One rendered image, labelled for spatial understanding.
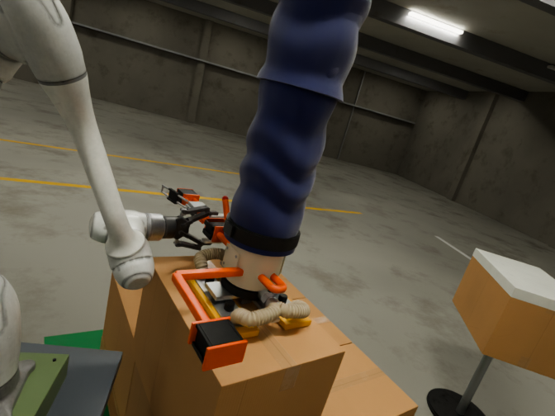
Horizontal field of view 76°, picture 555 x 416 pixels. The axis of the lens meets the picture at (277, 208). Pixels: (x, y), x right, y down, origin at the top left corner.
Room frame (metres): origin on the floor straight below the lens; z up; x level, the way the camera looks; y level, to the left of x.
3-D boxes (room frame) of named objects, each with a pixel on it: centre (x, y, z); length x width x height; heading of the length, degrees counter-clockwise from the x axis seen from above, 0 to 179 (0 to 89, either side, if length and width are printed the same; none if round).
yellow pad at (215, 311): (0.94, 0.10, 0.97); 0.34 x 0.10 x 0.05; 38
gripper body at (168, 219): (1.10, 0.31, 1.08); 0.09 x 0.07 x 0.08; 128
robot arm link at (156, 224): (1.06, 0.37, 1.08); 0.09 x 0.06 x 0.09; 38
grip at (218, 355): (0.60, 0.04, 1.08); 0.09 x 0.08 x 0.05; 128
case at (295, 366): (0.99, 0.04, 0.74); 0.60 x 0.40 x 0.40; 39
